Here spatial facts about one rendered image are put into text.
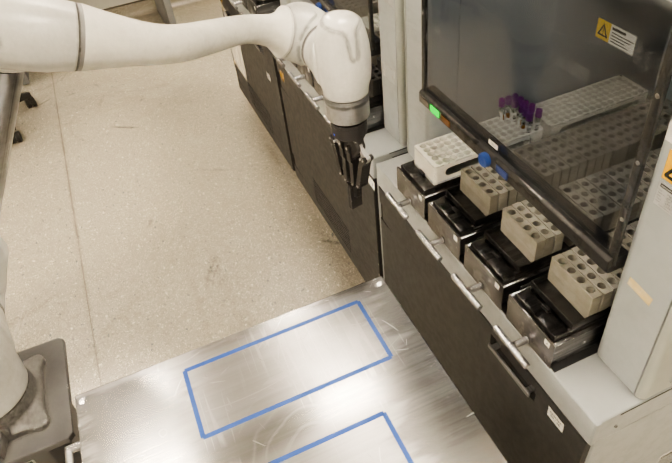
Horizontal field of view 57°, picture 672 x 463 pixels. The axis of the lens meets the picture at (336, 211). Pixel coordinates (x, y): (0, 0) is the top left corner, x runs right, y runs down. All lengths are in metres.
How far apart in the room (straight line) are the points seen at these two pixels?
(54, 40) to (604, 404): 1.05
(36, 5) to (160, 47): 0.18
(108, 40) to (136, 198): 2.00
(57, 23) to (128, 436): 0.65
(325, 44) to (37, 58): 0.47
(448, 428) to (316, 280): 1.39
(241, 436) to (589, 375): 0.62
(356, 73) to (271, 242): 1.46
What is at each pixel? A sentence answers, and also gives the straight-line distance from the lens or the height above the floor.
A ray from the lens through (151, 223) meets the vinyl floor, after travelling 2.78.
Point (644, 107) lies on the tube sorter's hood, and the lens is 0.90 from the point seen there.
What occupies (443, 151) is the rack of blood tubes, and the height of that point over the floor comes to 0.86.
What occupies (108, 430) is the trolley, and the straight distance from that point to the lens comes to 1.14.
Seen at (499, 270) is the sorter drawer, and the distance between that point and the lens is 1.24.
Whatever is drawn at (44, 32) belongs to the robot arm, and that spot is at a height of 1.39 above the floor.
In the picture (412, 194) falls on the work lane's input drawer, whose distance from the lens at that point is 1.47.
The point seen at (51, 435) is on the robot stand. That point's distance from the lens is 1.34.
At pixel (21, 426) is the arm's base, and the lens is 1.36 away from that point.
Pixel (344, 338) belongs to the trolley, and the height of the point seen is 0.82.
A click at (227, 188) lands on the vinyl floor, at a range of 2.84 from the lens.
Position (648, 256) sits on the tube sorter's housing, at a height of 1.03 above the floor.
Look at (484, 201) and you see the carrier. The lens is 1.33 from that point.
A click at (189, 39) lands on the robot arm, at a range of 1.06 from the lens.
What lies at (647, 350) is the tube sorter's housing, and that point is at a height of 0.86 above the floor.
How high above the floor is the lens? 1.73
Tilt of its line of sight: 41 degrees down
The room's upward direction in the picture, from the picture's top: 7 degrees counter-clockwise
